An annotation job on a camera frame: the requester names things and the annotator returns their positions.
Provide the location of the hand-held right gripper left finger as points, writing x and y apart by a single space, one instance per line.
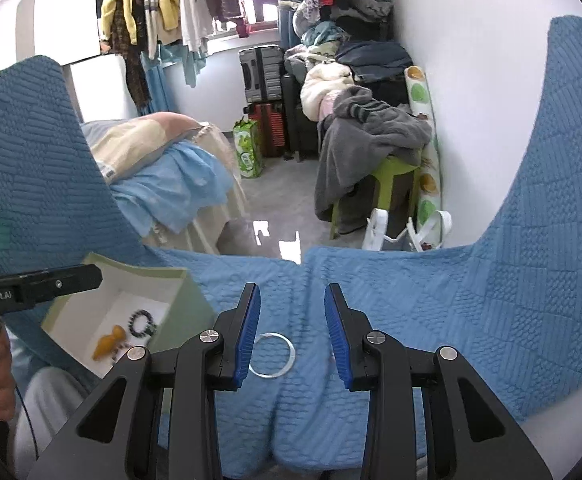
248 335

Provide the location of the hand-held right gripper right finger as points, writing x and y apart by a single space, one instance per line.
336 335

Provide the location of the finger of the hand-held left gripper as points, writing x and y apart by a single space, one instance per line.
71 280

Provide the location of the silver bangle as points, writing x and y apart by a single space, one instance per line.
293 356

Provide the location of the green cardboard box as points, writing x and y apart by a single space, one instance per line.
191 300

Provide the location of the orange carrot pendant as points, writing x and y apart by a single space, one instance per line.
106 344

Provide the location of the white bag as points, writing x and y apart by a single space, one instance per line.
376 230

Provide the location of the person's left leg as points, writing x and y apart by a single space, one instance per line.
51 405

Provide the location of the light blue blanket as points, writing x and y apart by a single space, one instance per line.
181 180

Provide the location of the beige pillow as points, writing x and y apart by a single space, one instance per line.
136 140

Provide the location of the blue quilted chair covers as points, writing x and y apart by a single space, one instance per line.
496 310

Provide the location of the green plastic stool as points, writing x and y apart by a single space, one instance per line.
396 175

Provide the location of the green shopping bag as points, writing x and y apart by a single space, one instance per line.
248 150

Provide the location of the grey fleece garment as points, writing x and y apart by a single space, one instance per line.
361 135

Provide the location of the red suitcase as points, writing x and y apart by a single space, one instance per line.
271 130

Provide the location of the black suitcase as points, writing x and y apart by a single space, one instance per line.
298 125

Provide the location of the white wardrobe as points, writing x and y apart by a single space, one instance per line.
61 15

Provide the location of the white puffy jacket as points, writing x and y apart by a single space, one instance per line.
323 87

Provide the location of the rolled dotted mat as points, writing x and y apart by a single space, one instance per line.
418 95

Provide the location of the grey suitcase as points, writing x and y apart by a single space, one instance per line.
261 75

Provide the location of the pile of clothes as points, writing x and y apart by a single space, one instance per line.
366 55

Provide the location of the row of hanging clothes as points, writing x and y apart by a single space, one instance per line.
166 5

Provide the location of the blue curtain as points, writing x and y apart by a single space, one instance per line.
286 15

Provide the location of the window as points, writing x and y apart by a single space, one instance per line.
266 12

